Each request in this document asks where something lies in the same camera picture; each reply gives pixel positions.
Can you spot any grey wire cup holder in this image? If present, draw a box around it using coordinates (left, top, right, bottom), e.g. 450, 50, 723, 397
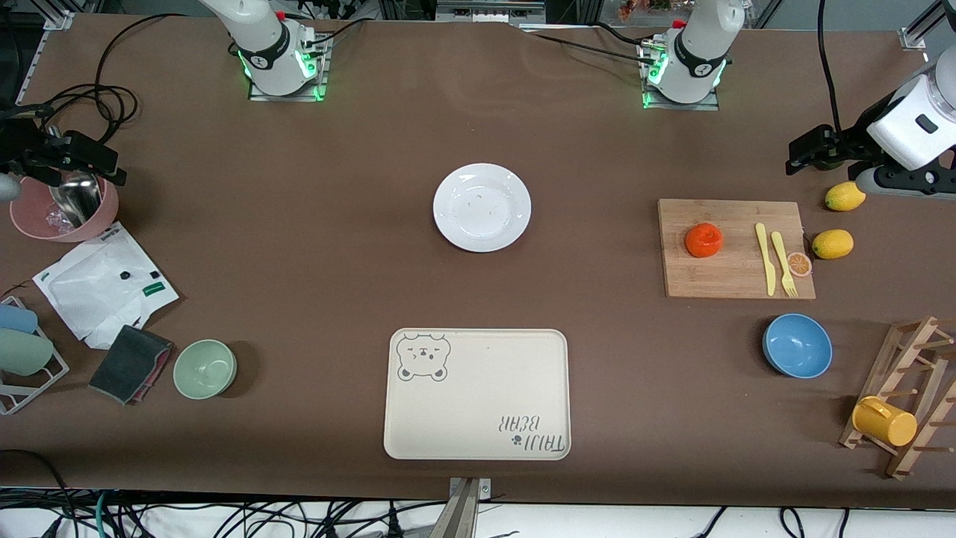
0, 296, 70, 416

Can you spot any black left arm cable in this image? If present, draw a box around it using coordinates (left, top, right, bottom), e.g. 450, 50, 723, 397
818, 0, 845, 139

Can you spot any wooden peg rack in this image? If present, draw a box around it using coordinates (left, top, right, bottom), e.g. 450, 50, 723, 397
839, 315, 956, 480

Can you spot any yellow cup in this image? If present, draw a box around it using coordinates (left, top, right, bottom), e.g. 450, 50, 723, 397
851, 396, 918, 448

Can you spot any black cable to arm base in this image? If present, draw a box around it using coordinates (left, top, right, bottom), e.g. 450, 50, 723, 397
515, 22, 658, 64

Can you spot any yellow plastic knife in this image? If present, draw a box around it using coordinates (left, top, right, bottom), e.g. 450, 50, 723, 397
755, 223, 777, 297

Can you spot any yellow plastic fork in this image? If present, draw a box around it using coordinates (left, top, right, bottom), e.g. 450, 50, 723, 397
771, 232, 799, 298

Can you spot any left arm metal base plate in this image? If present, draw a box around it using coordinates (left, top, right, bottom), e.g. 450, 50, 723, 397
640, 37, 721, 111

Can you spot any dark grey folded cloth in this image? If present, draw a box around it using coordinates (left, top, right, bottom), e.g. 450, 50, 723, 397
88, 324, 174, 406

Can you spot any yellow lemon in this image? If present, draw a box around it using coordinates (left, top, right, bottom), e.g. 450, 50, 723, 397
825, 182, 867, 212
812, 229, 854, 260

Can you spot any coiled black cable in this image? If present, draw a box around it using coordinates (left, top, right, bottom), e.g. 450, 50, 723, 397
15, 13, 210, 150

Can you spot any white plastic bag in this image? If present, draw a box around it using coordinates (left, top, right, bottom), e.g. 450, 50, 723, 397
32, 222, 180, 350

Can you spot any white round plate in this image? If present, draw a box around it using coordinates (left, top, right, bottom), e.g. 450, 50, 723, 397
433, 163, 533, 253

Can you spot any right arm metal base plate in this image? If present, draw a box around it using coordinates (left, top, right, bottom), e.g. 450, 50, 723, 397
248, 34, 331, 102

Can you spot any pink bowl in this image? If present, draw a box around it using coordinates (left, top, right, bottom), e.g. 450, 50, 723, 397
10, 176, 119, 242

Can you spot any orange fruit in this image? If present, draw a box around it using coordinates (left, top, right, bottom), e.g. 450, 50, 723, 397
685, 222, 724, 259

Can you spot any blue bowl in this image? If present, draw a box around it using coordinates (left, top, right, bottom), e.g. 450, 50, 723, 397
762, 313, 834, 380

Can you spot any cream bear print tray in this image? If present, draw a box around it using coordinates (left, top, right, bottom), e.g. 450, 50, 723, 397
383, 328, 572, 461

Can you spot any bamboo cutting board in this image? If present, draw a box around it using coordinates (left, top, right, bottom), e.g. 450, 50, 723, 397
657, 199, 816, 300

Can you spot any metal table edge bracket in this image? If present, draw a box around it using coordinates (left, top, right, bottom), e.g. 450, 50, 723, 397
429, 477, 491, 538

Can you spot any metal scoop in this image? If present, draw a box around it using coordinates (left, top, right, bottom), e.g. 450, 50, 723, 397
46, 127, 103, 229

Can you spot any pale blue cup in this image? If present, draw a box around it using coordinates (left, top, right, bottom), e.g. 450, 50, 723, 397
0, 303, 38, 335

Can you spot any pale green cup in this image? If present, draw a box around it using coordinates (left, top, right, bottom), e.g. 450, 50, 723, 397
0, 329, 55, 377

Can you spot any pale green bowl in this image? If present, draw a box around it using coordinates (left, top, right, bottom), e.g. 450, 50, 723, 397
173, 339, 238, 401

